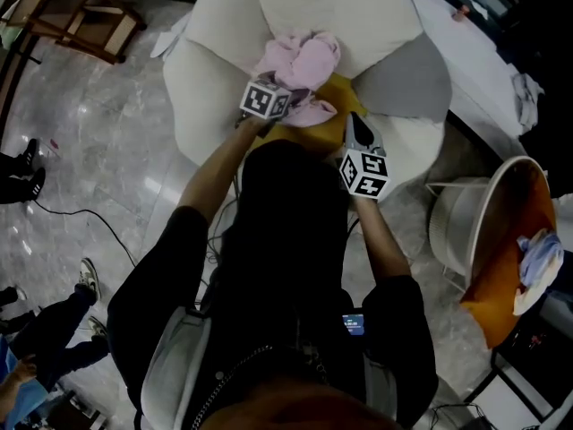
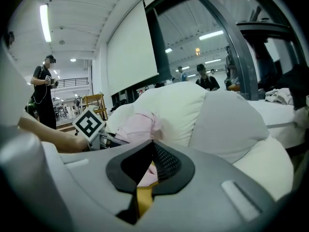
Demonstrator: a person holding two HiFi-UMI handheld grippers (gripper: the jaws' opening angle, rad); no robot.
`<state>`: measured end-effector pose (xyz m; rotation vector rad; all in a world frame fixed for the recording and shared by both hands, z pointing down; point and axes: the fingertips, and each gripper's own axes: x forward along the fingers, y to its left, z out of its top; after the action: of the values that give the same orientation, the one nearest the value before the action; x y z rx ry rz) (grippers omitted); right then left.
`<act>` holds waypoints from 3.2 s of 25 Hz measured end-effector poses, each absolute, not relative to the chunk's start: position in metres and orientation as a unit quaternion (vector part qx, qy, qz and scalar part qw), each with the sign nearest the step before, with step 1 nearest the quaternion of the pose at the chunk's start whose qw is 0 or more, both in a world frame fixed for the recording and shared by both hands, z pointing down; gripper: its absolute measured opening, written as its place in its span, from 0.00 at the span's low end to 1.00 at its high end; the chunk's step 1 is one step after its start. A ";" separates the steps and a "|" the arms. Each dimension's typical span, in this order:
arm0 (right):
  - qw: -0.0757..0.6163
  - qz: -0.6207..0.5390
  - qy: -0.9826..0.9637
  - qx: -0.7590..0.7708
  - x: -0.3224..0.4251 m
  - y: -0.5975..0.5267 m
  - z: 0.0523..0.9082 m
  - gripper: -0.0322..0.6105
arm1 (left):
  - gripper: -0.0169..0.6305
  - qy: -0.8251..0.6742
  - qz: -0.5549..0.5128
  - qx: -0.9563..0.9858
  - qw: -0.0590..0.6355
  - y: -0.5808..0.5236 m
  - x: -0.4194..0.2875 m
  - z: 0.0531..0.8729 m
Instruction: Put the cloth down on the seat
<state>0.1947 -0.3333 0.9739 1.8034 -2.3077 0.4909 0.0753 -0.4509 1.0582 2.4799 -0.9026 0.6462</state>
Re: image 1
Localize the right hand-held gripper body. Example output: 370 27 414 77
338 111 391 201

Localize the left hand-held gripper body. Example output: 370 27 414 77
235 73 310 129

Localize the pink garment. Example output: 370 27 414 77
252 30 342 128

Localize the white armchair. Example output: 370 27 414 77
162 0 452 192

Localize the person's left forearm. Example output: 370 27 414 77
177 118 269 223

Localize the person's right forearm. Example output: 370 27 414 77
353 194 412 281

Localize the yellow cushion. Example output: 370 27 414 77
254 73 369 154

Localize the white laundry basket orange liner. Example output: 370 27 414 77
424 155 559 295

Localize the grey cushion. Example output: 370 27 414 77
351 31 452 120

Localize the white slipper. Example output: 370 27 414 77
150 27 183 58
168 13 192 42

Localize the person's black clothed body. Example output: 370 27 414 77
106 139 440 430

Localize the small screen device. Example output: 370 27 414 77
342 314 366 337

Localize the crumpled white cloth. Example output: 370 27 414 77
511 73 546 129

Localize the pale blue white cloth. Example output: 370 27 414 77
512 228 565 316

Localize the wooden rack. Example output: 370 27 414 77
0 0 148 65

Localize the black flat tray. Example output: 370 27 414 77
463 279 573 425

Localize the black floor cable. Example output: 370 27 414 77
33 199 138 268

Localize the silver chain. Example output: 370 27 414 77
191 343 328 430

